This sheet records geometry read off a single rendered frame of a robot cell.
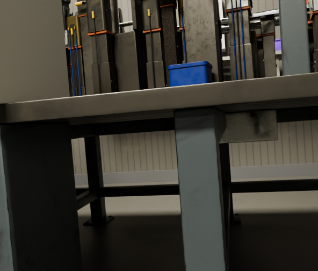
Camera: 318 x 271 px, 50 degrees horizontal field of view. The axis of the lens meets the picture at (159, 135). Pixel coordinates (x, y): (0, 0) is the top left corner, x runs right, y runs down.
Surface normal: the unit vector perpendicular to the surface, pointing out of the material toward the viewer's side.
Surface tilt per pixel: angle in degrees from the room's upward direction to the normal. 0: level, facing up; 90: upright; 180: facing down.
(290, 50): 90
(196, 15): 90
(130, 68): 90
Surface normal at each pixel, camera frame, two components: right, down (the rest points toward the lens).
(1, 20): 0.98, -0.07
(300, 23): -0.33, 0.06
